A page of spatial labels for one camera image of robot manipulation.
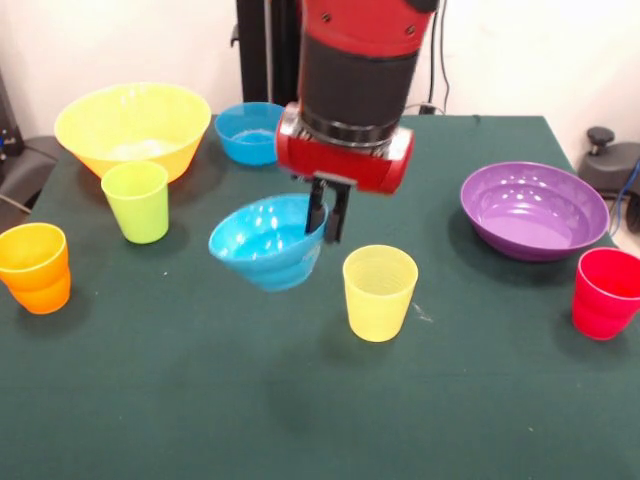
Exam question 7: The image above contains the black wall cable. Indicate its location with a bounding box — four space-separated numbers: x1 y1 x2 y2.
427 0 451 115

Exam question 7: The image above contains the yellow-green cup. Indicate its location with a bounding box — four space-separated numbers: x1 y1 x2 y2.
342 244 419 344

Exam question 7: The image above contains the large yellow bowl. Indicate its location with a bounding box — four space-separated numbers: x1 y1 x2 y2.
53 82 213 185

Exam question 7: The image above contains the dark green tablecloth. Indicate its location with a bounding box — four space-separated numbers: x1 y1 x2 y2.
0 114 640 480

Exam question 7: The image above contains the blue bowl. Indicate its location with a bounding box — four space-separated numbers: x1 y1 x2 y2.
214 102 287 167

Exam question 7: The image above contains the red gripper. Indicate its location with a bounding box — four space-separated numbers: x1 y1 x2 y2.
274 102 416 245

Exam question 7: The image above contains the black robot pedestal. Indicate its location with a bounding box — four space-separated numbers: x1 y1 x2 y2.
230 0 304 104

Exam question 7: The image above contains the black equipment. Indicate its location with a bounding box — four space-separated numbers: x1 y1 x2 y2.
0 69 19 166

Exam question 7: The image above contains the blue cable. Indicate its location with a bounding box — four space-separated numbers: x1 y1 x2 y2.
608 159 640 236

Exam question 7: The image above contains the green cup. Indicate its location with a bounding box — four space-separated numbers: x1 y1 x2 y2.
100 160 170 245

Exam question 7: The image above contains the orange cup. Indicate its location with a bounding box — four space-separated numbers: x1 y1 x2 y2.
0 222 72 315

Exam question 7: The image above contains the cyan bowl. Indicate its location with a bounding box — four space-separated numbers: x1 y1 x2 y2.
207 193 330 294

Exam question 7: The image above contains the pink cup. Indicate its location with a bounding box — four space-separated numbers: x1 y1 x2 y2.
571 247 640 341

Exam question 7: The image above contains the purple bowl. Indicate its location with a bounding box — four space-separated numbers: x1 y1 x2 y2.
459 161 611 263

